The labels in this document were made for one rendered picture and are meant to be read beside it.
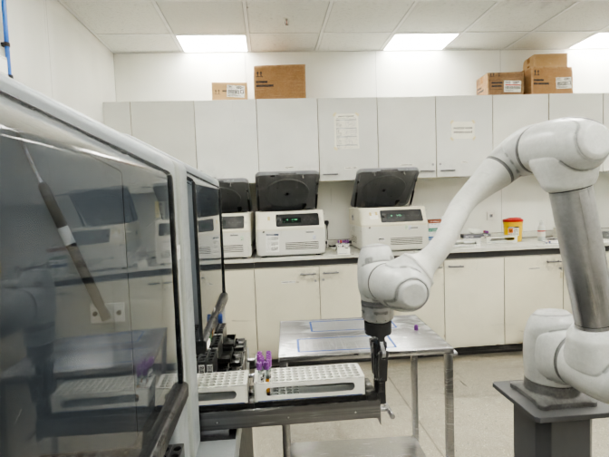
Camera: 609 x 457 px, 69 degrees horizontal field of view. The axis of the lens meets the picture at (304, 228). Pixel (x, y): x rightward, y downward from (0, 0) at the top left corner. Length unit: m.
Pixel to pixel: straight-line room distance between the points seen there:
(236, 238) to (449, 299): 1.81
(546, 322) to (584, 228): 0.36
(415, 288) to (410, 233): 2.67
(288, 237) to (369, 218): 0.67
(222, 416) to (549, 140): 1.07
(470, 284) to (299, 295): 1.41
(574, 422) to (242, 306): 2.54
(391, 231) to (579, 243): 2.45
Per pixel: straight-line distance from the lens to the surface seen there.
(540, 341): 1.54
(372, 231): 3.60
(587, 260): 1.33
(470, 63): 4.72
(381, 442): 2.17
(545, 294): 4.25
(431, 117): 4.10
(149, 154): 0.90
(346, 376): 1.26
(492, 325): 4.08
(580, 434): 1.67
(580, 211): 1.30
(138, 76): 4.41
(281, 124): 3.83
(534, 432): 1.63
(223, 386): 1.25
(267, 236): 3.50
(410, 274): 1.04
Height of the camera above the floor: 1.34
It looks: 4 degrees down
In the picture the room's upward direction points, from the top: 2 degrees counter-clockwise
